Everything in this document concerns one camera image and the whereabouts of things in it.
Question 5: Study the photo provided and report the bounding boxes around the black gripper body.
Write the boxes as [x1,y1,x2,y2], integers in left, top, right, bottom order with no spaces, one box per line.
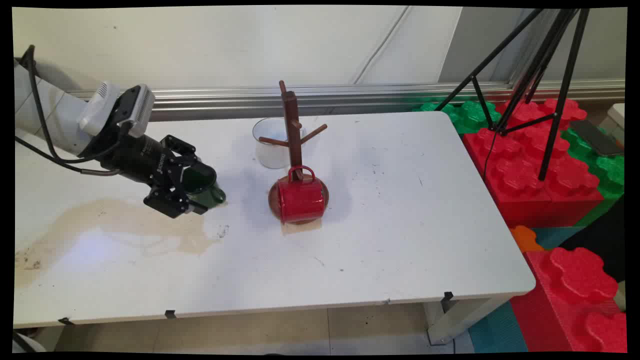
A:
[96,131,197,200]

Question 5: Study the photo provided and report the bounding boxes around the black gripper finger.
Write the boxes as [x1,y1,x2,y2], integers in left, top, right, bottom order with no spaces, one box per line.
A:
[143,185,209,219]
[160,134,200,169]

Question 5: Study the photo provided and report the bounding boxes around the dark green mug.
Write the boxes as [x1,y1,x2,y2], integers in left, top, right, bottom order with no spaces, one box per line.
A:
[182,161,227,209]

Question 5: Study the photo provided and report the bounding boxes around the red enamel mug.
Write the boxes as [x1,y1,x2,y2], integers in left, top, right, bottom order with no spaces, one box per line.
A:
[276,165,326,224]

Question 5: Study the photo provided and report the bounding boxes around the white enamel mug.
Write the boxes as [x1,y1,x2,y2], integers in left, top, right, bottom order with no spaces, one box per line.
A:
[252,117,306,170]

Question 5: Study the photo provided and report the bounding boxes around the brown wooden mug tree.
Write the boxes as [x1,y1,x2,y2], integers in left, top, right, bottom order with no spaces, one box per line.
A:
[258,80,330,225]

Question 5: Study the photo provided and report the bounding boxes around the green foam block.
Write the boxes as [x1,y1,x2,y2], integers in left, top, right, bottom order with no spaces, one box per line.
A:
[561,127,626,228]
[412,100,503,135]

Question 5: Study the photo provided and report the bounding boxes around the white table leg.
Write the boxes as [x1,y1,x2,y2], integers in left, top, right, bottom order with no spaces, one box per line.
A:
[424,295,512,346]

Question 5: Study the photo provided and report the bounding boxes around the large red foam block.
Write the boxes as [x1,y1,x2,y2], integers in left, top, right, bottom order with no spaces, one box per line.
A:
[462,98,605,229]

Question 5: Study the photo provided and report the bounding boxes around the teal foam mat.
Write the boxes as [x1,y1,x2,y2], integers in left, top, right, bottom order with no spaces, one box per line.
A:
[467,300,529,353]

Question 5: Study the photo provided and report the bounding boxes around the orange foam piece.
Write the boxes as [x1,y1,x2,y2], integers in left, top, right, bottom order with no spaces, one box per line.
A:
[510,225,545,253]

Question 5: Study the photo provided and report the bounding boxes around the black tripod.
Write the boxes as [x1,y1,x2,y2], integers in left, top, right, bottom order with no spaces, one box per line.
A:
[434,7,591,182]

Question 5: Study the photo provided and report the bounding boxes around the red foam block flower studs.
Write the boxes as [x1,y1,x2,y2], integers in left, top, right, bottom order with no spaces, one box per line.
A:
[510,247,628,353]

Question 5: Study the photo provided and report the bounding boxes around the black smartphone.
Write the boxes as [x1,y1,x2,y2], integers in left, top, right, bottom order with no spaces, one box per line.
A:
[569,119,624,157]

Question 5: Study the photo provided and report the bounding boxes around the white grey wrist camera box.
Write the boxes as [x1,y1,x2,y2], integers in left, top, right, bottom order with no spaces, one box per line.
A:
[77,81,156,139]

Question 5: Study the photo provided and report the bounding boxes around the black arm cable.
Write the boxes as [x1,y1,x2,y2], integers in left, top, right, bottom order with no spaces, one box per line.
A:
[15,45,123,177]

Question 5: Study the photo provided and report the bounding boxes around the silver metal wall rail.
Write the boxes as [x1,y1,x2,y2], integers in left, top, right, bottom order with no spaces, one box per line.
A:
[67,79,626,123]

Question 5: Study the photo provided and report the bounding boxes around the white wall cable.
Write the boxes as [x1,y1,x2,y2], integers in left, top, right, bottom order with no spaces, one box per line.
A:
[352,6,412,85]

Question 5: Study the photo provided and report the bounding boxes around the thin black tripod cable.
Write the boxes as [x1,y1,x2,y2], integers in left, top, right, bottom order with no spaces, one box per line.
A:
[482,131,497,182]

